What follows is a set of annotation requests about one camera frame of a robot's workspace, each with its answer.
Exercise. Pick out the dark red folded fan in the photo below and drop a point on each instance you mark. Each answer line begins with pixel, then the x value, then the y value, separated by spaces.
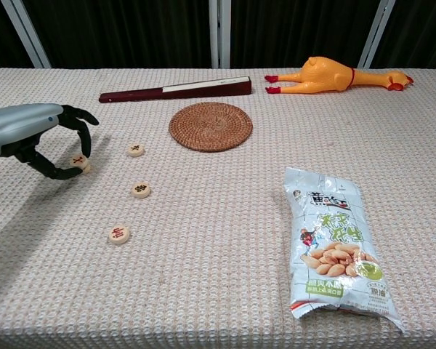
pixel 138 95

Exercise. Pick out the white metal frame post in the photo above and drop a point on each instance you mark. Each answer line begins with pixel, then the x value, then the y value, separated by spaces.
pixel 376 32
pixel 219 32
pixel 27 32

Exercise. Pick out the red cross wooden chess piece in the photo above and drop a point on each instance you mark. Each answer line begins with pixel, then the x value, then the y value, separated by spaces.
pixel 78 160

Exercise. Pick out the thin black glyph chess piece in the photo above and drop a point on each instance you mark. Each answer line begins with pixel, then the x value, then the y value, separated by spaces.
pixel 87 169
pixel 135 149

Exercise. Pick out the beige woven tablecloth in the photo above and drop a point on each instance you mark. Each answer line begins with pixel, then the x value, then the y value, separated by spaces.
pixel 203 291

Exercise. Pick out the white green peanut snack bag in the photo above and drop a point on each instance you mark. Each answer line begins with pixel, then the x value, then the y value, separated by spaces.
pixel 334 247

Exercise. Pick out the red glyph wooden chess piece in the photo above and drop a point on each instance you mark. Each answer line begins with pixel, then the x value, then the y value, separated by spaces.
pixel 119 234

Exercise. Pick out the bold black glyph chess piece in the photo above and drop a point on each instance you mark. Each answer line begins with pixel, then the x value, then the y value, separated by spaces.
pixel 141 189

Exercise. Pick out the dark pleated curtain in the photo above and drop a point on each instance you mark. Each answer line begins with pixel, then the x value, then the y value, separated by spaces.
pixel 298 29
pixel 123 32
pixel 421 32
pixel 0 40

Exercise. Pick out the yellow rubber chicken toy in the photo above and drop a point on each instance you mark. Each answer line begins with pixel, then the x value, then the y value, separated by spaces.
pixel 323 76

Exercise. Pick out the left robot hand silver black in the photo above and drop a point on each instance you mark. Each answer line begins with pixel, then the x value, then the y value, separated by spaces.
pixel 18 127

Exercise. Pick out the round woven rattan coaster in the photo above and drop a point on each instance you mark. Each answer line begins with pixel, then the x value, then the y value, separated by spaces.
pixel 210 126

